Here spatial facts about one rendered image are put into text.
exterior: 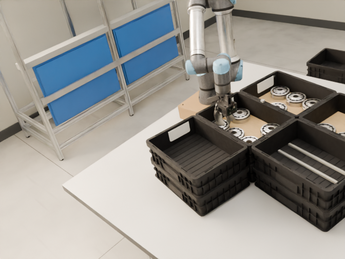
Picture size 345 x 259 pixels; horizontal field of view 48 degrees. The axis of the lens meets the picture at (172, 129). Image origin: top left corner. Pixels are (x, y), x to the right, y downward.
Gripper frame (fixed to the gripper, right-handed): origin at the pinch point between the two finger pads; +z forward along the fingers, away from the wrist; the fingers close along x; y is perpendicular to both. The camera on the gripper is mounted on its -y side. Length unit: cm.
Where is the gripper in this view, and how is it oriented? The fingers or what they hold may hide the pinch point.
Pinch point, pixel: (223, 124)
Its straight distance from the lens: 202.6
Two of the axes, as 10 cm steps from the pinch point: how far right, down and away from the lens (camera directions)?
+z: 1.4, 8.3, 5.4
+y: 5.6, 3.8, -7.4
